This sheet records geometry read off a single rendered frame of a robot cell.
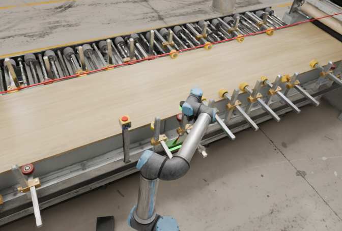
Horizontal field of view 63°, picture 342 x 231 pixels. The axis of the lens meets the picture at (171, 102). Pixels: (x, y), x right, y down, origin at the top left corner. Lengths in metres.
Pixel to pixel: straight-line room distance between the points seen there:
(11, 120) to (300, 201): 2.89
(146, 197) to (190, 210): 1.30
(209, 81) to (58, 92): 1.45
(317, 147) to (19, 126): 3.32
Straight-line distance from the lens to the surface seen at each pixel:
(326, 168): 3.82
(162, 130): 2.63
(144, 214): 1.89
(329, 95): 4.64
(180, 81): 2.77
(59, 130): 2.40
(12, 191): 2.53
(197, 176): 3.16
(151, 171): 1.50
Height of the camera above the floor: 2.69
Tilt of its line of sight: 45 degrees down
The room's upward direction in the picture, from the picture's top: 7 degrees clockwise
